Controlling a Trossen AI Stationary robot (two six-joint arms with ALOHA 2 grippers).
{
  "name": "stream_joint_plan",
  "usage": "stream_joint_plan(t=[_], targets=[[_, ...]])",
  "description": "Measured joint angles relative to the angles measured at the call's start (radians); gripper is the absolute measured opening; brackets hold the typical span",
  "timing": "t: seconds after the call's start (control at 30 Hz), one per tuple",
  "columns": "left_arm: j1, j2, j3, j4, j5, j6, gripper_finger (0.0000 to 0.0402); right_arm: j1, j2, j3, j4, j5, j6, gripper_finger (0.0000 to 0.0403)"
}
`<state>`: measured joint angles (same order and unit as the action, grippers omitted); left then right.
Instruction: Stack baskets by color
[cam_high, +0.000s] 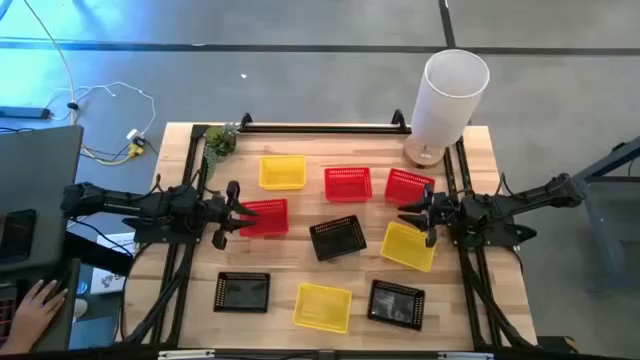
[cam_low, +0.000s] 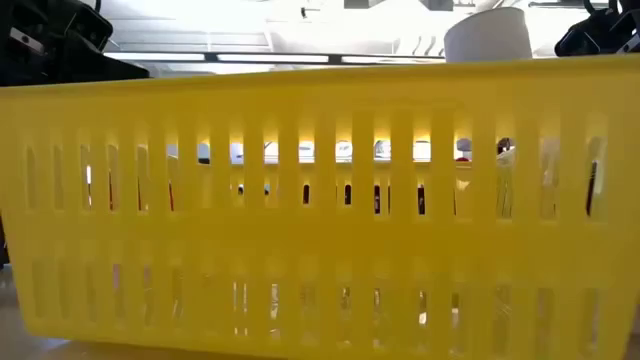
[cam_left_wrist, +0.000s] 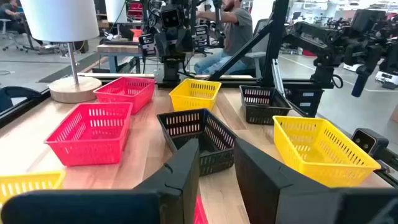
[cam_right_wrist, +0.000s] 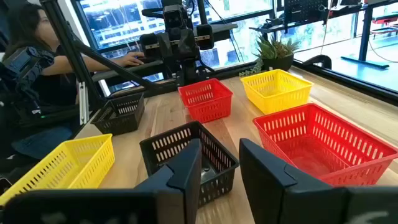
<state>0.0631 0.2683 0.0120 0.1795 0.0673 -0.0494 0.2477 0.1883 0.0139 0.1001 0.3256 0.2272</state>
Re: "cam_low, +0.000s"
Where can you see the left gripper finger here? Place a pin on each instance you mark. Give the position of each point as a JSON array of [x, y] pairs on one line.
[[100, 70]]

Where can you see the red slotted plastic basket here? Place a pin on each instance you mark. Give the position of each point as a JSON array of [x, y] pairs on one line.
[[463, 159]]

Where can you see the yellow slotted plastic basket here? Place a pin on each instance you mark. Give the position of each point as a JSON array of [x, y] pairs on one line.
[[320, 235]]

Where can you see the white cylindrical table lamp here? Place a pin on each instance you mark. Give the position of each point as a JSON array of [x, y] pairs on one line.
[[487, 37]]

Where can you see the linear ceiling light bar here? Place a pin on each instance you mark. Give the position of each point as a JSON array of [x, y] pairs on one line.
[[270, 58]]

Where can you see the dark ceiling panel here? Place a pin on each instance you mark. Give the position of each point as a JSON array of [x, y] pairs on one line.
[[436, 5], [364, 4]]

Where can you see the small black ceiling fitting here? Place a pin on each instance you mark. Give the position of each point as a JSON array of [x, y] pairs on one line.
[[304, 11]]

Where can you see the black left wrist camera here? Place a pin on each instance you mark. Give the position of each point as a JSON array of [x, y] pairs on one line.
[[90, 25]]

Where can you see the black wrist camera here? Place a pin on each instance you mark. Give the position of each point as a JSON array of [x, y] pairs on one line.
[[90, 25], [575, 42]]

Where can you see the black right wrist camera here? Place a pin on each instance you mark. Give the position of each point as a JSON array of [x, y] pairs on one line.
[[575, 42]]

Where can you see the ceiling track rail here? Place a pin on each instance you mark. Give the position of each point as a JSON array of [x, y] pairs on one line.
[[570, 4]]

